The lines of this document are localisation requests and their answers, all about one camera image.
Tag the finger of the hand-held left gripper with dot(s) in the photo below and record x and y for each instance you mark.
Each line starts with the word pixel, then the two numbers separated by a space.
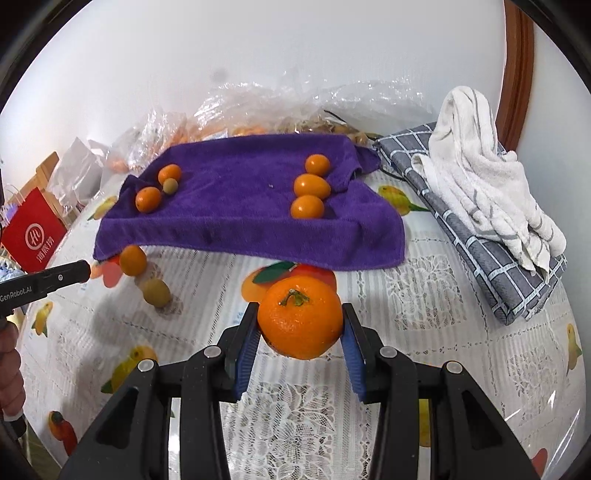
pixel 64 276

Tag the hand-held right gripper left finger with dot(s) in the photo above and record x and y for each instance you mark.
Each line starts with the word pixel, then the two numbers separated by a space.
pixel 247 350

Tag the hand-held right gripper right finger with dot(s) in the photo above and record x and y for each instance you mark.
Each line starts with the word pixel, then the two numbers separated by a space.
pixel 353 355

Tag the mandarin with green stem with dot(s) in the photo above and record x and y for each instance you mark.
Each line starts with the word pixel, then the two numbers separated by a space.
pixel 300 323

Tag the small round orange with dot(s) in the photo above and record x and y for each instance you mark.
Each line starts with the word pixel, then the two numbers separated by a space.
pixel 148 199
pixel 133 260

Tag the green brown kiwi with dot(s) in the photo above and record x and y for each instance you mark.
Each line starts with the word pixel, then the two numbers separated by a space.
pixel 156 292

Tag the purple towel lined tray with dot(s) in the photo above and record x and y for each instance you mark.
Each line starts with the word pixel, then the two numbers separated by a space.
pixel 240 217

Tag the small tan longan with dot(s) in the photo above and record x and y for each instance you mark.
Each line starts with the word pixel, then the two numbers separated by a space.
pixel 171 186

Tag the orange kumquat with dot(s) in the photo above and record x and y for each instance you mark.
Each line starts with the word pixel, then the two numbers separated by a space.
pixel 312 186
pixel 170 173
pixel 317 165
pixel 307 206

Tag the person's left hand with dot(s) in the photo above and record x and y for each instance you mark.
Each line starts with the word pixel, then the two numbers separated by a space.
pixel 11 374

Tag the red paper bag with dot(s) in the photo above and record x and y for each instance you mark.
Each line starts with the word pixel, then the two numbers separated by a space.
pixel 32 230

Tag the fruit print tablecloth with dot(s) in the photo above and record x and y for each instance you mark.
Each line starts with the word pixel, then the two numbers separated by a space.
pixel 438 369

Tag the white plastic bag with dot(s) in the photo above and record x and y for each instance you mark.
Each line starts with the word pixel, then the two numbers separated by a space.
pixel 78 170

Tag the clear plastic bag of oranges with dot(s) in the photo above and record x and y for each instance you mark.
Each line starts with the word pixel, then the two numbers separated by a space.
pixel 147 134
pixel 249 110

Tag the grey checked cloth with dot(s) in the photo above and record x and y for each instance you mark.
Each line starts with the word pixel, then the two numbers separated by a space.
pixel 498 277

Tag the white striped towel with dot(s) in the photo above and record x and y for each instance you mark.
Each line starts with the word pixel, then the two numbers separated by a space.
pixel 480 175

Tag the clear plastic bag of longans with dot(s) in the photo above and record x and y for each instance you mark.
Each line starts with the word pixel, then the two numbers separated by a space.
pixel 369 106

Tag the wooden bed frame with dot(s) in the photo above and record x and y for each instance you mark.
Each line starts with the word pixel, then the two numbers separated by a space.
pixel 46 166

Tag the brown wooden door frame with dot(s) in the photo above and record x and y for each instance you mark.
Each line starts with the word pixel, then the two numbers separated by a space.
pixel 519 69

